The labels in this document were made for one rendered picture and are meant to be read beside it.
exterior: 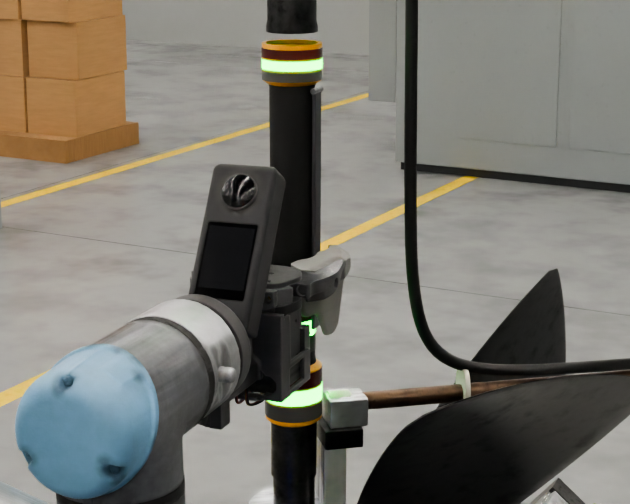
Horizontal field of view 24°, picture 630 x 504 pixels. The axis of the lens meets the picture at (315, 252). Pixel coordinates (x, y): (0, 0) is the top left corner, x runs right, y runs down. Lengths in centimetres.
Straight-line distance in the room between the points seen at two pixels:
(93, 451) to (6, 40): 886
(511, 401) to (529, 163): 765
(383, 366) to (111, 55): 467
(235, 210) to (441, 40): 780
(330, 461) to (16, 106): 857
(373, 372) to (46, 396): 459
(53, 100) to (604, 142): 346
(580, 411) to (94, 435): 41
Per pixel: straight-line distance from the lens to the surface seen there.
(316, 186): 105
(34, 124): 955
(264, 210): 96
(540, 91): 855
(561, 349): 144
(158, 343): 85
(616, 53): 839
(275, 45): 103
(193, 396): 85
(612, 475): 458
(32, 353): 567
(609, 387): 106
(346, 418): 111
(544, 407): 105
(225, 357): 89
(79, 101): 937
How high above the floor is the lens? 178
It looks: 15 degrees down
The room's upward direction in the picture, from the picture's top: straight up
